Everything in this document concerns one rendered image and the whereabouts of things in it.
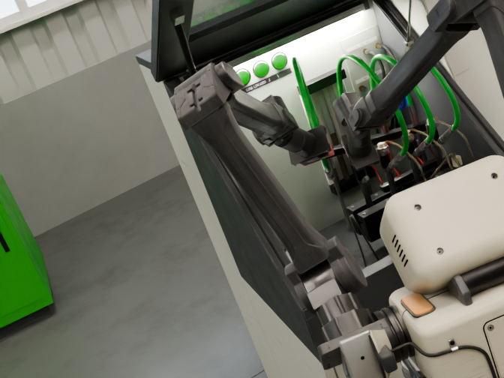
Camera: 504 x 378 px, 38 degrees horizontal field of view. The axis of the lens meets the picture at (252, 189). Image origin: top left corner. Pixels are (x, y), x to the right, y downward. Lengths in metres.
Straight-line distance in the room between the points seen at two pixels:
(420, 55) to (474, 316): 0.64
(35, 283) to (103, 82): 1.91
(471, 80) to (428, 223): 1.08
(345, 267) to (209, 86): 0.36
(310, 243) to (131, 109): 4.66
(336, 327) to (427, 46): 0.64
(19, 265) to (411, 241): 3.43
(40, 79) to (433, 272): 4.75
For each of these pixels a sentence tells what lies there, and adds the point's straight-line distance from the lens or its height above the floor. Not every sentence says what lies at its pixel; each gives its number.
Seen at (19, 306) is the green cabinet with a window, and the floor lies 0.16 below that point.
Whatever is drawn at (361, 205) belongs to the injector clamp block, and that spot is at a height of 0.98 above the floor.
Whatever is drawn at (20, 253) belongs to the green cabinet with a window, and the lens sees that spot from 4.32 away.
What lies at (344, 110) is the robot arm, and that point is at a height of 1.30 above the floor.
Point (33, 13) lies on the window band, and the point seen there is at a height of 1.50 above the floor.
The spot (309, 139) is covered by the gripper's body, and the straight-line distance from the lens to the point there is 1.67.
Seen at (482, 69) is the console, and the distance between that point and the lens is 2.17.
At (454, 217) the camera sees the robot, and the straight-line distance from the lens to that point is 1.11.
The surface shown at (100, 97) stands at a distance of 5.71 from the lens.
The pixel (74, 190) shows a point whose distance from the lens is 5.79.
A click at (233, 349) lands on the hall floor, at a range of 3.45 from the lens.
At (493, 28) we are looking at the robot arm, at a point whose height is 1.50.
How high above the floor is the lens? 1.88
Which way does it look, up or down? 22 degrees down
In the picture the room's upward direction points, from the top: 21 degrees counter-clockwise
